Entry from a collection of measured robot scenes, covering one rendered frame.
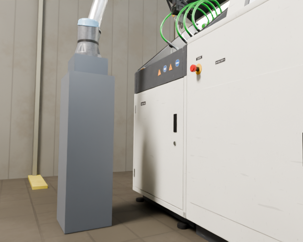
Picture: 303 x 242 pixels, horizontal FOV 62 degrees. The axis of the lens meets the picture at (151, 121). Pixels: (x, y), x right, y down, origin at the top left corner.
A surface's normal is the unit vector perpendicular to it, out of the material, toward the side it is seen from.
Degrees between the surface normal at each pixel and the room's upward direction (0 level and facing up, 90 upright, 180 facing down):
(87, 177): 90
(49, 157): 90
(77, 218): 90
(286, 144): 90
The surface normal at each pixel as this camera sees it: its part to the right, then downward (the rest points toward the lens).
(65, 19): 0.49, -0.04
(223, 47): -0.90, -0.04
